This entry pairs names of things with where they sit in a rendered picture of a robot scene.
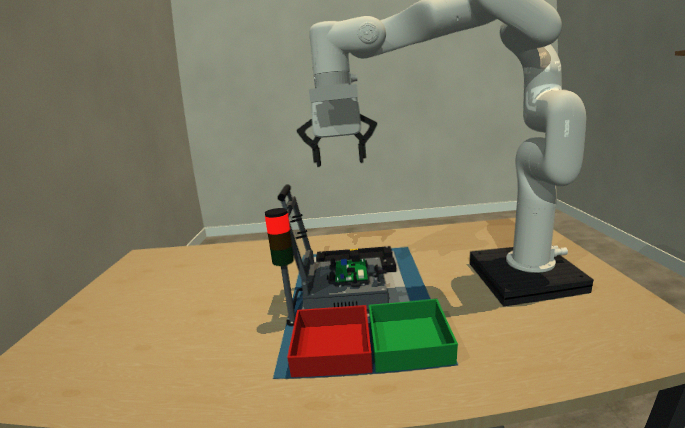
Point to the red bin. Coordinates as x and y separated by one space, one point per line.
329 331

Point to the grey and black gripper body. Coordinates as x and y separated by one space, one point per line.
335 118

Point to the green circuit board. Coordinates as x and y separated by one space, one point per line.
345 270

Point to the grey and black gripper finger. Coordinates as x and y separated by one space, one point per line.
312 143
363 139

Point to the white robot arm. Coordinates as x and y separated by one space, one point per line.
560 114

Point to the green bin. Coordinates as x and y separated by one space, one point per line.
407 326

